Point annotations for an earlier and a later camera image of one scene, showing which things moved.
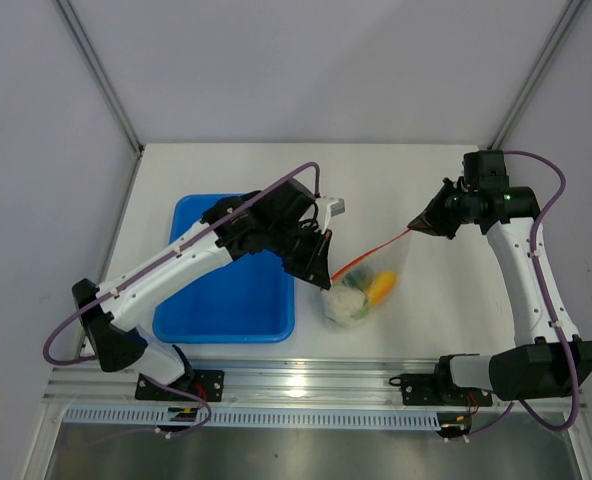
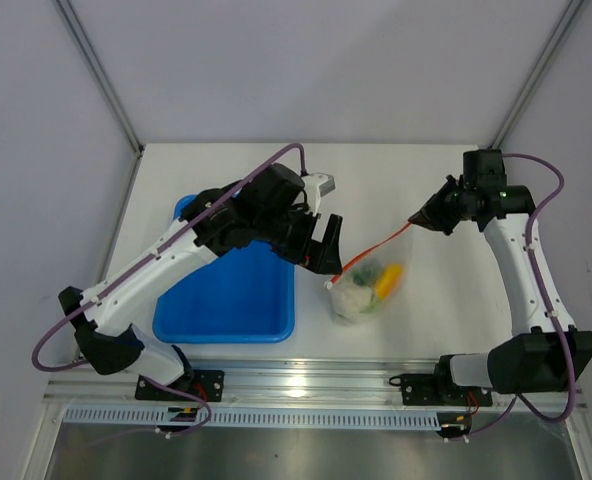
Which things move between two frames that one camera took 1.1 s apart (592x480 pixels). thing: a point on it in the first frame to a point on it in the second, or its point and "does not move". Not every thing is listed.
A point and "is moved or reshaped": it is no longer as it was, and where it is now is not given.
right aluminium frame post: [537, 72] does not move
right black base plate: [439, 389] does not move
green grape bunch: [363, 313] to [373, 305]
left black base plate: [208, 385] does not move
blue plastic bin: [250, 299] does not move
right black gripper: [431, 220] does not move
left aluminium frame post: [66, 10] does not move
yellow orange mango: [383, 285] is moved or reshaped
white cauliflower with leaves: [345, 306] is moved or reshaped
